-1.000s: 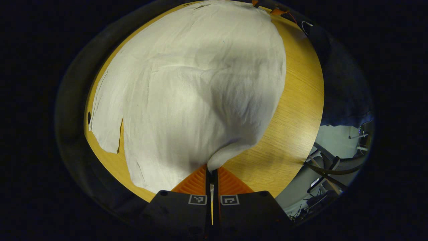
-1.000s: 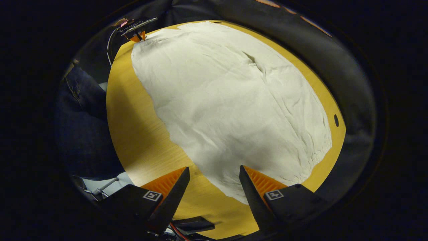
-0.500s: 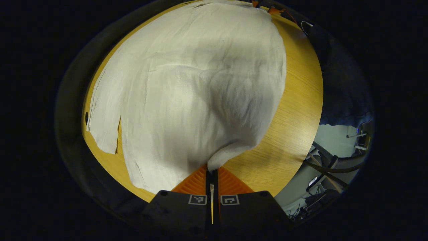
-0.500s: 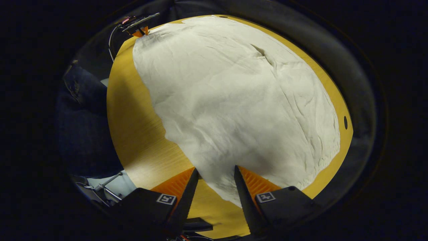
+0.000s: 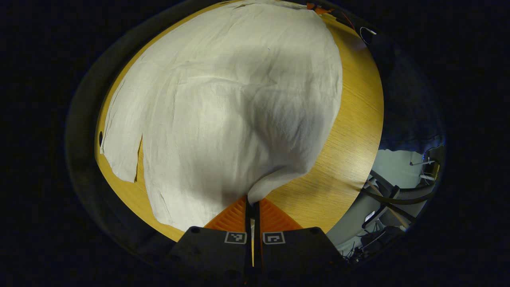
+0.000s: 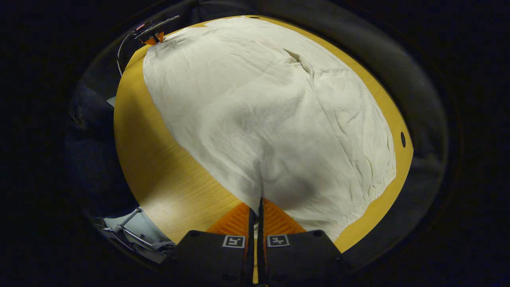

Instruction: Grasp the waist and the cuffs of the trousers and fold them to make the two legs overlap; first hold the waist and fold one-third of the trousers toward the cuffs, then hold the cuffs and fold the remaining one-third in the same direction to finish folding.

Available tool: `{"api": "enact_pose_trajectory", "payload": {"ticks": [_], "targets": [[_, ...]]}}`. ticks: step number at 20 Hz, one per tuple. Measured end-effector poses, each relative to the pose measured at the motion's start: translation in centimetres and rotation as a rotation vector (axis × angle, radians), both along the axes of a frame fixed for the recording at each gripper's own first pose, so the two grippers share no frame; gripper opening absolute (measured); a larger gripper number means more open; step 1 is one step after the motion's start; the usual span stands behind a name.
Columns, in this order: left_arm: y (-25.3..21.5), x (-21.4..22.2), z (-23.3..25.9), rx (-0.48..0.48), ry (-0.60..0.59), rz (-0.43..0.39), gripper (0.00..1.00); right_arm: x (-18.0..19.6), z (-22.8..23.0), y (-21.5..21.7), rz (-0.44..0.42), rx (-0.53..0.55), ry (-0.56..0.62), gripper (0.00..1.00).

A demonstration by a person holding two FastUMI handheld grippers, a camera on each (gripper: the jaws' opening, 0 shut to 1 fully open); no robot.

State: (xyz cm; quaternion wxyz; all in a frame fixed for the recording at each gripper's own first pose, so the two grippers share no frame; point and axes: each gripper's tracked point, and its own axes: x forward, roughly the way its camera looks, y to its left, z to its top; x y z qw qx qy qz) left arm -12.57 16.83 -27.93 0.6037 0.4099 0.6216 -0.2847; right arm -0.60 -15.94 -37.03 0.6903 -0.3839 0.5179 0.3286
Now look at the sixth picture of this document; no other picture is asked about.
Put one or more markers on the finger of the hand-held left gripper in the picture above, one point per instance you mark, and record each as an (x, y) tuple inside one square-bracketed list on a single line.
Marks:
[(156, 38)]

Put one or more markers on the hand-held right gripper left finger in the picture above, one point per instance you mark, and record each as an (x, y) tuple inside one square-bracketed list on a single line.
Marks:
[(207, 255)]

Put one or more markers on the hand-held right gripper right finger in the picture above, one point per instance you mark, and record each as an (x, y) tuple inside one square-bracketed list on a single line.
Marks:
[(306, 255)]

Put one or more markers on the white jeans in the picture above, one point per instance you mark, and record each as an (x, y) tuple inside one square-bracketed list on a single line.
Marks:
[(271, 111)]

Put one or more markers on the person's dark clothing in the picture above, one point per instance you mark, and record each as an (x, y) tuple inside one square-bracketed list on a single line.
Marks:
[(91, 159)]

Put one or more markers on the grey metal frame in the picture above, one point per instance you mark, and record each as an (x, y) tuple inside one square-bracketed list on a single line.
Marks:
[(131, 235)]

